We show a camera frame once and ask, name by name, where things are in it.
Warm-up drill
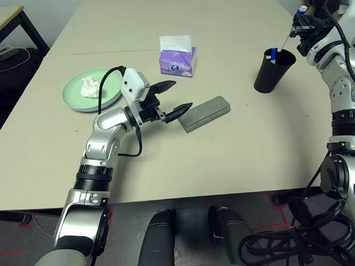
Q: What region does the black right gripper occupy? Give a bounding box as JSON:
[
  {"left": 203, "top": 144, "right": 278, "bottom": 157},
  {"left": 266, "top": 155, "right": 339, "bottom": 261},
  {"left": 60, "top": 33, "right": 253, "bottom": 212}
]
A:
[{"left": 289, "top": 12, "right": 338, "bottom": 55}]

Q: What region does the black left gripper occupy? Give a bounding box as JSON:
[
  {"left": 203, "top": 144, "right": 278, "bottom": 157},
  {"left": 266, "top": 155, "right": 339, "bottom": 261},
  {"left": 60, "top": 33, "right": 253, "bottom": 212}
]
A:
[{"left": 133, "top": 79, "right": 194, "bottom": 126}]

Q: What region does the grey glasses case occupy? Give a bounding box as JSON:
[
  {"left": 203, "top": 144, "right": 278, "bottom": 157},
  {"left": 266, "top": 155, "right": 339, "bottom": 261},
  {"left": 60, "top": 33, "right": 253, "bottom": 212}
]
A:
[{"left": 177, "top": 95, "right": 232, "bottom": 135}]

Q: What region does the white tissue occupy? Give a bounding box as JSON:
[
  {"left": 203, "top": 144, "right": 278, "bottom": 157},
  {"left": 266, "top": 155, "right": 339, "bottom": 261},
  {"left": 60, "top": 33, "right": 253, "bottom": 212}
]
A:
[{"left": 80, "top": 76, "right": 103, "bottom": 99}]

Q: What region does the green plate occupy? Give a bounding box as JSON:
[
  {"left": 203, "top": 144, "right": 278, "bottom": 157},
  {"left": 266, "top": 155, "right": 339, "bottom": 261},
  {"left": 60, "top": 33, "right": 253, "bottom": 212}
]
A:
[{"left": 61, "top": 66, "right": 125, "bottom": 113}]

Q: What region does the purple tissue box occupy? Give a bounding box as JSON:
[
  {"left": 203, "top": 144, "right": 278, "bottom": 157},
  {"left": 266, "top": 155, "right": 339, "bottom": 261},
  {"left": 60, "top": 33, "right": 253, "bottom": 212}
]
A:
[{"left": 158, "top": 34, "right": 198, "bottom": 79}]

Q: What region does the black cup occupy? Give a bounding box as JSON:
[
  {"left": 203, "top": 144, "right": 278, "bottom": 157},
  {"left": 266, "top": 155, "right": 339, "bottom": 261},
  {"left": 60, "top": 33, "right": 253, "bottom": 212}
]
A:
[{"left": 252, "top": 46, "right": 298, "bottom": 94}]

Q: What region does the grey robot right leg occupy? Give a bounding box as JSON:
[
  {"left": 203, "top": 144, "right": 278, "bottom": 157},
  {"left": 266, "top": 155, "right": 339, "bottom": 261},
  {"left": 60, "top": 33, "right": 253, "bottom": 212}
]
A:
[{"left": 208, "top": 204, "right": 259, "bottom": 266}]

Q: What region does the grey robot leg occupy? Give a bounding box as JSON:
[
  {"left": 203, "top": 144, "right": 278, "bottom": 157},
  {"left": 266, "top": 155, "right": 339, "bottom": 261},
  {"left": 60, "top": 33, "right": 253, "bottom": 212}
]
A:
[
  {"left": 135, "top": 208, "right": 177, "bottom": 266},
  {"left": 208, "top": 204, "right": 259, "bottom": 266}
]

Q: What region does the grey robot left leg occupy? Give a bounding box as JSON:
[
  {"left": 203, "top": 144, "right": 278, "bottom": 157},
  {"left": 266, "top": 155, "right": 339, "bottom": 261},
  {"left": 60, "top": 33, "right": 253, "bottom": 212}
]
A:
[{"left": 135, "top": 208, "right": 177, "bottom": 266}]

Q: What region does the grey power adapter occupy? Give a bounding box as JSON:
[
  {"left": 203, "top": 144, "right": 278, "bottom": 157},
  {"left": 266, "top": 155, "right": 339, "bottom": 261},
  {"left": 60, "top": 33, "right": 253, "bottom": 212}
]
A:
[{"left": 0, "top": 47, "right": 20, "bottom": 60}]

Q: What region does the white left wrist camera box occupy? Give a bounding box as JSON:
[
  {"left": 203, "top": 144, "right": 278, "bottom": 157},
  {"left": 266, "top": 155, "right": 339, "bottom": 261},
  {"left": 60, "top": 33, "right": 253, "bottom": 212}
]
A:
[{"left": 119, "top": 68, "right": 151, "bottom": 108}]

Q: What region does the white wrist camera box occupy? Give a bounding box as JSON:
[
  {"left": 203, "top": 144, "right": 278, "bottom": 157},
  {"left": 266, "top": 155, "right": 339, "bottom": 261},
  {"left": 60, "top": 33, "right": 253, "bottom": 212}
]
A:
[
  {"left": 335, "top": 0, "right": 355, "bottom": 29},
  {"left": 119, "top": 68, "right": 151, "bottom": 108}
]

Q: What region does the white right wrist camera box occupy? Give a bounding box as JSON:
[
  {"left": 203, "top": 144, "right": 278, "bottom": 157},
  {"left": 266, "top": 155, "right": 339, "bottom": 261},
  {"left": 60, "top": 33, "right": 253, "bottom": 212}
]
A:
[{"left": 335, "top": 0, "right": 355, "bottom": 29}]

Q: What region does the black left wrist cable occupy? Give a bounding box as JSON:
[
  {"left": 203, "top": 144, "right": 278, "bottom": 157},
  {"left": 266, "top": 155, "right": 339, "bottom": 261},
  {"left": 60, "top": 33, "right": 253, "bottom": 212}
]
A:
[{"left": 95, "top": 64, "right": 143, "bottom": 159}]

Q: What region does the white floor cable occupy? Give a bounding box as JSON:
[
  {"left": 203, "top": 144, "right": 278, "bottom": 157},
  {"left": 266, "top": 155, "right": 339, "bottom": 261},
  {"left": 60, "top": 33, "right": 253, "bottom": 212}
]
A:
[{"left": 0, "top": 47, "right": 30, "bottom": 72}]

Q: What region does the black cable bundle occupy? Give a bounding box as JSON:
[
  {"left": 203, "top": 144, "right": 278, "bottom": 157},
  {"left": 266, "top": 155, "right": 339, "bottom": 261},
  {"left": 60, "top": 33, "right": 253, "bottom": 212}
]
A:
[{"left": 237, "top": 195, "right": 355, "bottom": 266}]

